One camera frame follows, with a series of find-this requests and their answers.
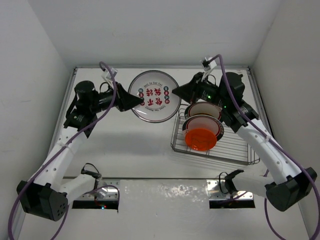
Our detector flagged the orange plastic plate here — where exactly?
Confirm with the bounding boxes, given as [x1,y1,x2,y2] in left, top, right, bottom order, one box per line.
[184,128,218,152]

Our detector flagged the metal mounting bracket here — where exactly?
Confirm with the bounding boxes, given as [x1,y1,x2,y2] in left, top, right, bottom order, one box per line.
[75,184,120,201]
[206,178,254,201]

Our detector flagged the left metal mounting bracket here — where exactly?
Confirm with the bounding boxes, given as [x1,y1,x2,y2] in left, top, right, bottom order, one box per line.
[75,184,120,201]

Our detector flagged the metal wire dish rack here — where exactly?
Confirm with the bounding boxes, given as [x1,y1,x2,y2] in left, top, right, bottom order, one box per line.
[170,104,261,166]

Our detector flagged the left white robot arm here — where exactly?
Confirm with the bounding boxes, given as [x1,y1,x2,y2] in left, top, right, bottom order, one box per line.
[16,80,143,222]

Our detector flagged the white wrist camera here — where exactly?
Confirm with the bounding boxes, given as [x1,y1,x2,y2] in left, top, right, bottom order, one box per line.
[101,67,118,88]
[201,57,217,81]

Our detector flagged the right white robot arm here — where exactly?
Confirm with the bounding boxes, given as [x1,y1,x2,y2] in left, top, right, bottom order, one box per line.
[172,72,317,212]

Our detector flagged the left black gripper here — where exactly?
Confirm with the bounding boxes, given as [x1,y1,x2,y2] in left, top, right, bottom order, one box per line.
[89,81,142,114]

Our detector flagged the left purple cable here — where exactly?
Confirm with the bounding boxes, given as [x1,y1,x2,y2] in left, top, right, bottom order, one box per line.
[8,61,120,240]

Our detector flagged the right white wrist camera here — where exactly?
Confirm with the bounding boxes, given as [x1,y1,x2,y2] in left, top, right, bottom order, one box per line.
[201,57,217,81]

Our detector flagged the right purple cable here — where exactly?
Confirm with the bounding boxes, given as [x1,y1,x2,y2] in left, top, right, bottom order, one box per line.
[211,54,320,240]

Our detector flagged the white plate red characters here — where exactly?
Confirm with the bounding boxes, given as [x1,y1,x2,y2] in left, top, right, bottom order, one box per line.
[128,70,182,124]

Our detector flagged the rear white green-rimmed plate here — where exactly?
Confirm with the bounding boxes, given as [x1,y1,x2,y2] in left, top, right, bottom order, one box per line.
[184,102,222,120]

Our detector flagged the white plate green rim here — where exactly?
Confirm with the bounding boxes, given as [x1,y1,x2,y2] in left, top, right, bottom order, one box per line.
[182,115,225,141]

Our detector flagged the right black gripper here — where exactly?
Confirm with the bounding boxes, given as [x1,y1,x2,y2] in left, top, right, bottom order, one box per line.
[172,71,228,109]

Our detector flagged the purple cable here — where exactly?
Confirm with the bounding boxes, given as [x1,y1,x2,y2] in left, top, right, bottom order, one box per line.
[8,61,120,240]
[211,54,320,240]

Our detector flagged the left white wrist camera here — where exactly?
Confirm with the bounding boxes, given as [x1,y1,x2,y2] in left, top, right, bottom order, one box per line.
[101,67,118,88]

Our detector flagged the right metal mounting bracket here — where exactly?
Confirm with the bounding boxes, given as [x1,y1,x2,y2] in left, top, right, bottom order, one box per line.
[206,178,254,201]

